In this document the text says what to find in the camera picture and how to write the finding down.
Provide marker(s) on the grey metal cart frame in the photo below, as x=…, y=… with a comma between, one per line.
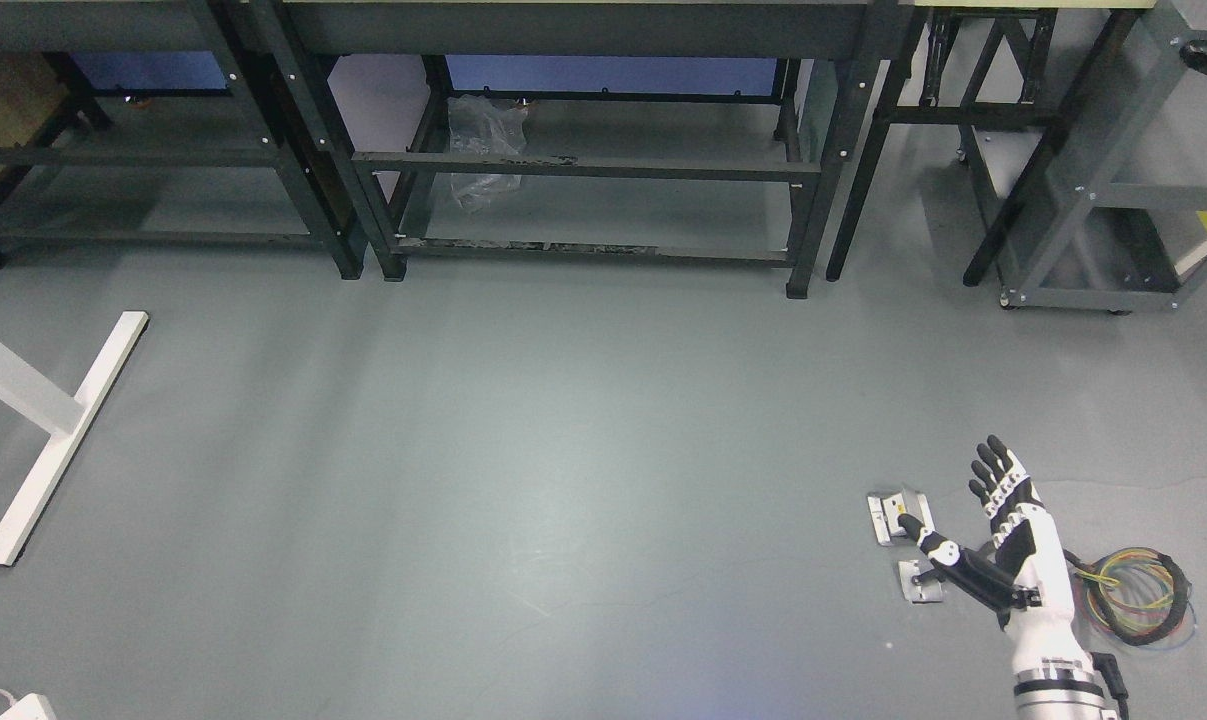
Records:
x=1084, y=126

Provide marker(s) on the cardboard box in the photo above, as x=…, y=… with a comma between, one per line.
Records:
x=31, y=98

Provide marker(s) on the white table leg base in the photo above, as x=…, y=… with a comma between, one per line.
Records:
x=65, y=417

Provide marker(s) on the upper silver floor bracket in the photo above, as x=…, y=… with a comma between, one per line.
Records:
x=886, y=508

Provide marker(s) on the middle black metal shelf rack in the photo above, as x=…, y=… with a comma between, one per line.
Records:
x=827, y=53

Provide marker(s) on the white power box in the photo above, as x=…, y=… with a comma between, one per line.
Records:
x=28, y=706

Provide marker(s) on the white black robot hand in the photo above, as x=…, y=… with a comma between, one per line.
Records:
x=1026, y=583

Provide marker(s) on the silver floor bracket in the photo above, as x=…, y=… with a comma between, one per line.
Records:
x=886, y=508
x=920, y=582

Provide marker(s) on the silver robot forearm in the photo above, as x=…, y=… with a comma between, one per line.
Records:
x=1062, y=691

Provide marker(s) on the clear plastic bag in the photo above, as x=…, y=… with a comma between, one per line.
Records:
x=484, y=126

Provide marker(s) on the black metal shelf rack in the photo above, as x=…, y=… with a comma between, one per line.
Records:
x=179, y=132
x=827, y=53

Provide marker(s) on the left black metal shelf rack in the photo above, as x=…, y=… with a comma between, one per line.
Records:
x=179, y=132

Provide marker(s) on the lower silver floor bracket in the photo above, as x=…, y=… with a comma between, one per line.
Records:
x=920, y=582

